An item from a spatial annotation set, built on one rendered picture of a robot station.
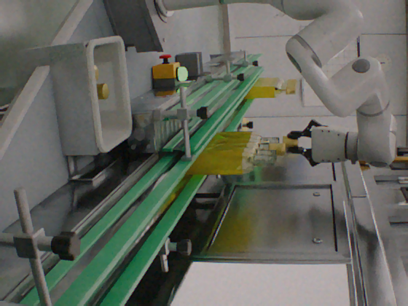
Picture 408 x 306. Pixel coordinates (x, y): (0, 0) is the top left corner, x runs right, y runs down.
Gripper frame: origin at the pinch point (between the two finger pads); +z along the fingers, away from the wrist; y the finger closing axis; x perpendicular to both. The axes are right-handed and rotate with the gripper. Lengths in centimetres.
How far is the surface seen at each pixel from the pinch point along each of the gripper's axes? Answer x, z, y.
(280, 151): 8.0, 1.8, -0.6
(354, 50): -566, 77, -24
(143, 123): 37.1, 24.0, 13.4
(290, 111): -541, 172, -114
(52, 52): 58, 29, 32
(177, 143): 27.7, 21.2, 6.0
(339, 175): -17.5, -9.4, -15.4
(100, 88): 48, 27, 23
